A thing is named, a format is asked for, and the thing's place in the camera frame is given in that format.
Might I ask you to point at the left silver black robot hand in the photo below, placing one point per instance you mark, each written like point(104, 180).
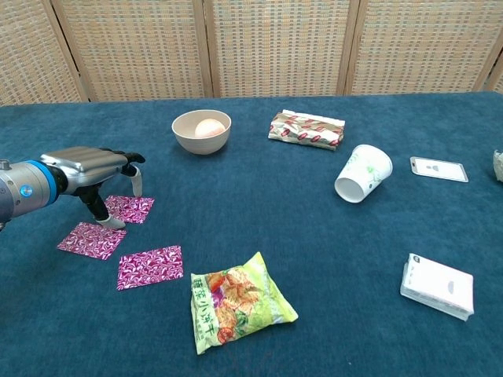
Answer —
point(86, 165)

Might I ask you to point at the crumpled orange white snack bag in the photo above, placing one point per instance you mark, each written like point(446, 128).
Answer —
point(499, 165)

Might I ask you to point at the yellow green snack bag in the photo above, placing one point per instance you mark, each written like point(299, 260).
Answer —
point(236, 302)

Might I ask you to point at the white tissue pack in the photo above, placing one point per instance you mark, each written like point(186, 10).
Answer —
point(436, 286)

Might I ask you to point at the beige bowl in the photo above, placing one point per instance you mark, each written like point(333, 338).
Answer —
point(196, 145)

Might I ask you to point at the white green printed paper cup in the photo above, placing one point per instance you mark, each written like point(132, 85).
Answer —
point(363, 173)

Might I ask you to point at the woven wooden folding screen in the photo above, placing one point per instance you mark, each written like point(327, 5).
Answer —
point(275, 47)

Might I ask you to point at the pale orange egg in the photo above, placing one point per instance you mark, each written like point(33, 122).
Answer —
point(210, 127)

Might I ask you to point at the blue table cloth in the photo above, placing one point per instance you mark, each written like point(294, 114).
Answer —
point(275, 235)

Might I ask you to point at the brown red printed wrapped packet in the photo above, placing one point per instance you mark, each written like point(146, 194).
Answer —
point(306, 131)

